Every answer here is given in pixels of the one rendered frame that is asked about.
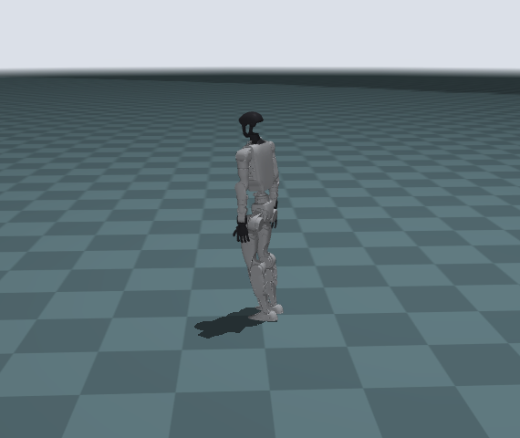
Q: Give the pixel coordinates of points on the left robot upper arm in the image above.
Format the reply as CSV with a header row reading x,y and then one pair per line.
x,y
243,157

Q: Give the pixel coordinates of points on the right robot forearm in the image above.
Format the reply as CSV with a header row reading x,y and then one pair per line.
x,y
274,191

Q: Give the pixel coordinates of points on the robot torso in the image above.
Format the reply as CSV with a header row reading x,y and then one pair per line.
x,y
261,177

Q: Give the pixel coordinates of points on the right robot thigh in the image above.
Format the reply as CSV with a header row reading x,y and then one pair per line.
x,y
263,242

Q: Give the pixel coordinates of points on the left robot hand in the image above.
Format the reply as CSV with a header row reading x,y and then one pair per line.
x,y
242,231

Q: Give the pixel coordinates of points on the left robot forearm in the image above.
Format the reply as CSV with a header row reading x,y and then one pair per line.
x,y
241,202

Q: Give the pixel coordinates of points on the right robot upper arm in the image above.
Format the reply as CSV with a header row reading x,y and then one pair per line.
x,y
274,160

